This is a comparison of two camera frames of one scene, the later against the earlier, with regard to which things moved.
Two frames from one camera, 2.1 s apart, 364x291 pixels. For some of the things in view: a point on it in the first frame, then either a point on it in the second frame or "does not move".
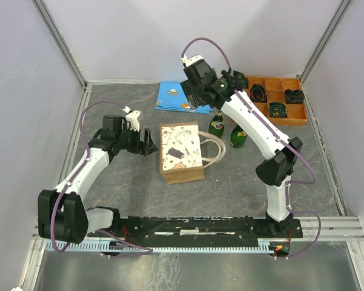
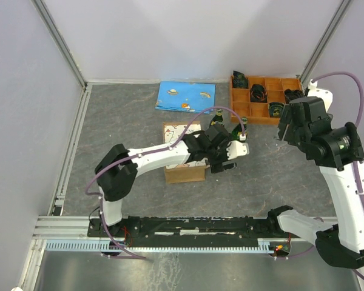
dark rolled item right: x=294 y=96 does not move
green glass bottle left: x=216 y=125 does not move
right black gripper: x=190 y=93 to x=286 y=119
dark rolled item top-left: x=240 y=82 does not move
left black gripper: x=142 y=148 to x=216 y=166
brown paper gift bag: x=180 y=151 does not move
